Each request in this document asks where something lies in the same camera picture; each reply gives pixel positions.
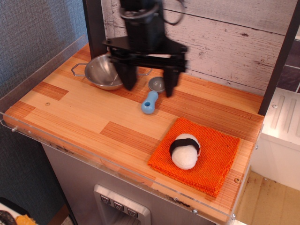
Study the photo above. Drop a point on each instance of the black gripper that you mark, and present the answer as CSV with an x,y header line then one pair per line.
x,y
147,45

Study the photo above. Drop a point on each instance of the white plush egg black band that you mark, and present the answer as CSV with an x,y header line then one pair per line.
x,y
184,151

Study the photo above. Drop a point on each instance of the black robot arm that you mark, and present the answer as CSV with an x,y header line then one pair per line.
x,y
140,7

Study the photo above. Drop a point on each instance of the orange folded cloth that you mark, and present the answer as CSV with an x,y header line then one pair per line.
x,y
218,152

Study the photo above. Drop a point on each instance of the blue grey toy scoop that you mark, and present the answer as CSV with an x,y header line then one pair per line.
x,y
156,86

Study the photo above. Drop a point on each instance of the grey toy fridge cabinet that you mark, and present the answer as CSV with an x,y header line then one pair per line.
x,y
77,180

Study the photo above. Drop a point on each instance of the silver dispenser panel with buttons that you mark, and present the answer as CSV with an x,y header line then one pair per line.
x,y
116,209

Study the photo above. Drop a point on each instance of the white toy sink unit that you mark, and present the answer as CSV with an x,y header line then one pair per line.
x,y
277,153

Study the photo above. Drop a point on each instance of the yellow black object bottom corner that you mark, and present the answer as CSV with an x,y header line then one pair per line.
x,y
7,219

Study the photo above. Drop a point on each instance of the stainless steel bowl with handles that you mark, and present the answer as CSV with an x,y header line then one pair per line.
x,y
100,72

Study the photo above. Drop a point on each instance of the dark left shelf post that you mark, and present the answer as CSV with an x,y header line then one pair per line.
x,y
95,27

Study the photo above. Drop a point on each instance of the dark shelf post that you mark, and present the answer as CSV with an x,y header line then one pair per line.
x,y
282,57
95,27

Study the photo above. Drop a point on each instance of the dark right shelf post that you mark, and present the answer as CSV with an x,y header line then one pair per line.
x,y
282,57

